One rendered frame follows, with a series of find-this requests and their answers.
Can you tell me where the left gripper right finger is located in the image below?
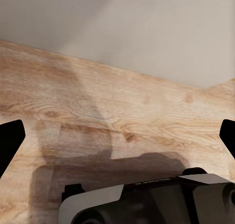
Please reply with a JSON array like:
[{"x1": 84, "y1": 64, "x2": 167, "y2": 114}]
[{"x1": 219, "y1": 119, "x2": 235, "y2": 159}]

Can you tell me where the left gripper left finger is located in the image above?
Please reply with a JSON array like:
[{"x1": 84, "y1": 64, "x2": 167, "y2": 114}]
[{"x1": 0, "y1": 119, "x2": 25, "y2": 178}]

